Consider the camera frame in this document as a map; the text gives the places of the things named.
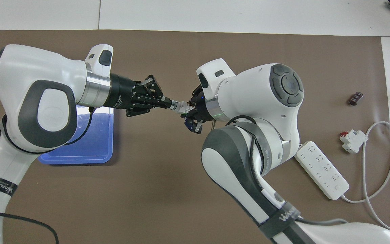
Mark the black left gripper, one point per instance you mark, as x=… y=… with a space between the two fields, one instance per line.
x=124 y=91

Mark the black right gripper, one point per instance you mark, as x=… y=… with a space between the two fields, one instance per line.
x=203 y=106

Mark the selector switch red contact block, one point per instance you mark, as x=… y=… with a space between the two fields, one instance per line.
x=181 y=107

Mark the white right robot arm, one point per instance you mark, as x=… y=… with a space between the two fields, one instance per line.
x=256 y=101

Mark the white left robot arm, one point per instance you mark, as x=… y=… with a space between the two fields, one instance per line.
x=29 y=101

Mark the blue plastic tray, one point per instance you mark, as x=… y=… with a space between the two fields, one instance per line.
x=90 y=142

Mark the brown paper mat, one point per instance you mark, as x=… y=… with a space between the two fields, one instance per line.
x=168 y=189

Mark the small dark brown terminal block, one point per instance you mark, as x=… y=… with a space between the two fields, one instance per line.
x=355 y=98

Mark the white circuit breaker red levers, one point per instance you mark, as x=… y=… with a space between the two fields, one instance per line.
x=353 y=140

